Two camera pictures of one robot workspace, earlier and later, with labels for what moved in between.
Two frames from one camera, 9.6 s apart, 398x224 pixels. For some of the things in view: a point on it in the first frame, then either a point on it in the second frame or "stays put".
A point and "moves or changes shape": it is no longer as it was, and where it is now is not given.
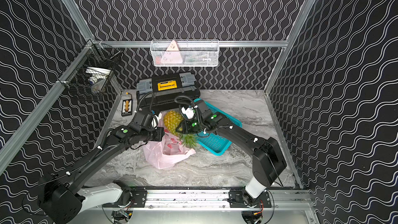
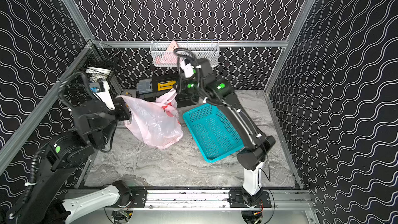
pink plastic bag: (166, 153) -> (156, 123)
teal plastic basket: (213, 142) moves or changes shape
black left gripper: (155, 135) -> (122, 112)
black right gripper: (184, 127) -> (183, 89)
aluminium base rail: (217, 199) stays put
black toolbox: (167, 91) stays put
